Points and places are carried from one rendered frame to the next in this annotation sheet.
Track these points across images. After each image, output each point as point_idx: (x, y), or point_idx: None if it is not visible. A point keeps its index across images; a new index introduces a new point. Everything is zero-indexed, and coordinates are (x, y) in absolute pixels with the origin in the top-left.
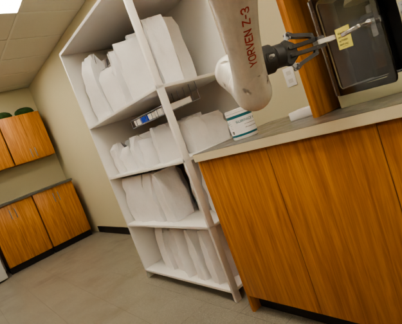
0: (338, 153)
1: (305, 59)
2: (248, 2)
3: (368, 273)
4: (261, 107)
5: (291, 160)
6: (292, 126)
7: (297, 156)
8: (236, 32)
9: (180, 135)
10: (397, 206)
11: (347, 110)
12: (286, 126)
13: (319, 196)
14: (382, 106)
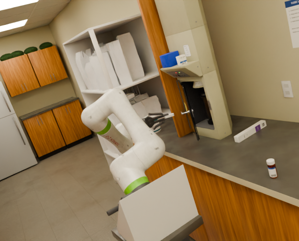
0: (175, 165)
1: (158, 125)
2: (107, 135)
3: None
4: None
5: (161, 158)
6: (165, 141)
7: (163, 158)
8: (106, 139)
9: None
10: (193, 194)
11: (187, 141)
12: (168, 136)
13: None
14: (185, 154)
